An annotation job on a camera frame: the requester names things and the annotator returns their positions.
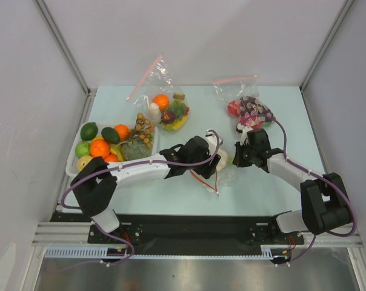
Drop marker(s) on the green melon fake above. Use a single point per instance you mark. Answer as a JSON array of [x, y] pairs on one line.
[[134, 149]]

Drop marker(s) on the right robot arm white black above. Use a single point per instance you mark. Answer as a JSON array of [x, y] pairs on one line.
[[324, 202]]

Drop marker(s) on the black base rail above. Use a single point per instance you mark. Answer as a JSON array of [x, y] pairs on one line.
[[190, 235]]

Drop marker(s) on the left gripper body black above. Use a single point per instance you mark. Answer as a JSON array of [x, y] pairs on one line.
[[204, 169]]

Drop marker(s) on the orange in bag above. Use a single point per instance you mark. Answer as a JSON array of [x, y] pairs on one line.
[[162, 101]]

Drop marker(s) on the dark green lime fake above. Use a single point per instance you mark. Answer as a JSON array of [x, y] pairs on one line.
[[89, 131]]

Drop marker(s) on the banana in bag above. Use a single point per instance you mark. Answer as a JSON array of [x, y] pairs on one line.
[[175, 116]]

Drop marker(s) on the brown longan bunch fake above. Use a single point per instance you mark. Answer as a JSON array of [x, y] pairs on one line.
[[143, 131]]

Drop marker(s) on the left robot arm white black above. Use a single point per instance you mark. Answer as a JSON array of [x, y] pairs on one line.
[[96, 183]]

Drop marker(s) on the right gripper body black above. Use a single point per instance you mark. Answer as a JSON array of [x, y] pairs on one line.
[[240, 154]]

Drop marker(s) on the dark green avocado fake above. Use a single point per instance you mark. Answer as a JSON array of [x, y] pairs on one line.
[[110, 135]]

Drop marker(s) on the orange fake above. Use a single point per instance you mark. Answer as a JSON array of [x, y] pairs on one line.
[[123, 131], [100, 148]]

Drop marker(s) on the zip bag with mixed fruit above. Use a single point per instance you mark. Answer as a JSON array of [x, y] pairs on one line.
[[156, 80]]

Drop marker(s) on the yellow banana in basket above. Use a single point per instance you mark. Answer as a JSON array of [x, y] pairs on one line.
[[116, 150]]

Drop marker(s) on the zip bag with red toys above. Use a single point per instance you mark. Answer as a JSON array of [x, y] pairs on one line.
[[240, 97]]

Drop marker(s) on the white plastic basket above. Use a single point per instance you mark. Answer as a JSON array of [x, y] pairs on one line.
[[71, 168]]

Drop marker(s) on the white cauliflower fake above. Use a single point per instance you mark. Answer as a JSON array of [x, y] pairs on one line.
[[223, 160]]

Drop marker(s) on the light green guava fake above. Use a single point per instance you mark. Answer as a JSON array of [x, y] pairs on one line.
[[82, 149]]

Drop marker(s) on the zip bag orange seal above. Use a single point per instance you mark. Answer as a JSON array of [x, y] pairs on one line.
[[225, 177]]

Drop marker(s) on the orange fake front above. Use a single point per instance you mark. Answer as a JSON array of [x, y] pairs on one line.
[[100, 148]]

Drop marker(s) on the orange fake back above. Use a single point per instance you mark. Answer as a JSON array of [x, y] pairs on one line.
[[123, 131]]

